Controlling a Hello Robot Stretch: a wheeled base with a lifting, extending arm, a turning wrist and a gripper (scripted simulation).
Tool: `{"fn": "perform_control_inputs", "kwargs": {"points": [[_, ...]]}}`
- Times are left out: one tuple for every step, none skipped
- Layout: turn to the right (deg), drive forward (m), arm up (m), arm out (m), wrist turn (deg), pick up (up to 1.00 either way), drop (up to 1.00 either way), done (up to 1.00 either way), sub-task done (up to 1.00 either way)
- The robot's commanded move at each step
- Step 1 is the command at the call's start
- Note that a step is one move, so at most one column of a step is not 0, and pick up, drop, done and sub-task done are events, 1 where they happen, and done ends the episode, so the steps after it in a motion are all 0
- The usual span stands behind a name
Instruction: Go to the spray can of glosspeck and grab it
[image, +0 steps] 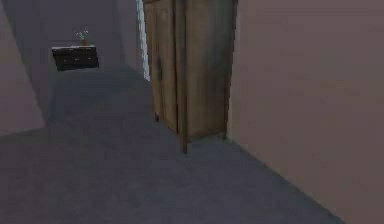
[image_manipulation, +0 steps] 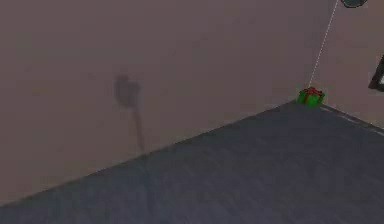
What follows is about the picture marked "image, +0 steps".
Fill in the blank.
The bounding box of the brown wooden wardrobe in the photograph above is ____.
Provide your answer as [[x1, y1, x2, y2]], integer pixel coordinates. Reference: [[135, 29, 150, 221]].
[[142, 0, 239, 155]]

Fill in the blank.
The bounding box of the black chest of drawers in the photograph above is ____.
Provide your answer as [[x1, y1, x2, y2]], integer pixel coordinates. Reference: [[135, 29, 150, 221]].
[[51, 45, 100, 72]]

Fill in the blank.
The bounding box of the pale window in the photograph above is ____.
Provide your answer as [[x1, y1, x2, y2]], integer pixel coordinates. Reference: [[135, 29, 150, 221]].
[[135, 0, 151, 82]]

